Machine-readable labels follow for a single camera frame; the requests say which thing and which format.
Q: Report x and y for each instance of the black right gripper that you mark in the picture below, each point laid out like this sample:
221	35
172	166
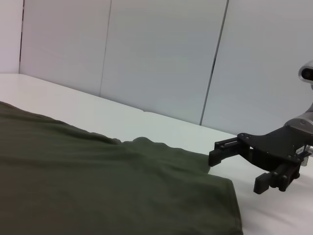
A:
274	149

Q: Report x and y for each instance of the dark green t-shirt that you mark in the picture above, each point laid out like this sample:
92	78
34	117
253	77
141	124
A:
97	183

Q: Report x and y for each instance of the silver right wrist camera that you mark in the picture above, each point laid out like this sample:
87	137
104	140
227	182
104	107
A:
306	72

